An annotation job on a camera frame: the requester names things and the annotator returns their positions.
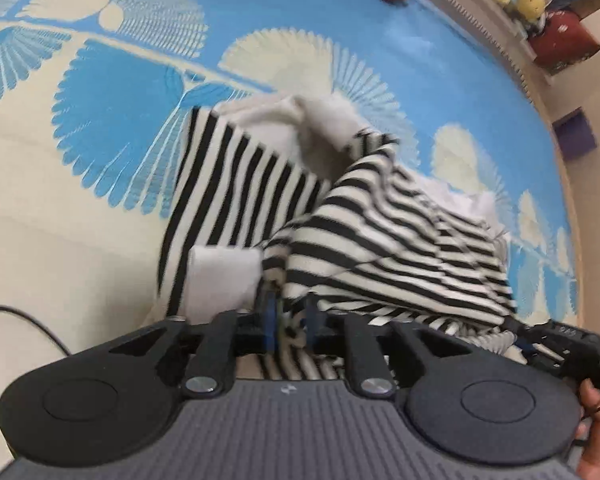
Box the black cable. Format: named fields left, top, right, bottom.
left=0, top=304, right=78, bottom=358

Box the blue cream patterned bed sheet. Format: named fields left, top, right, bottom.
left=0, top=0, right=581, bottom=461

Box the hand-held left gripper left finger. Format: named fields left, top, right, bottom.
left=102, top=290, right=282, bottom=401

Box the white window sill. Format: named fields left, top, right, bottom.
left=429, top=0, right=553, bottom=78

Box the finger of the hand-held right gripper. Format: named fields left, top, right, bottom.
left=504, top=319, right=546, bottom=361

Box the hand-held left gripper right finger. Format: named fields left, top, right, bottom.
left=306, top=294, right=473, bottom=401

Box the purple box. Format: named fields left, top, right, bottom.
left=553, top=113, right=600, bottom=160

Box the red cushion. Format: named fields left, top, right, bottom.
left=526, top=10, right=600, bottom=70

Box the black white striped garment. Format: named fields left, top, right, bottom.
left=152, top=92, right=518, bottom=386

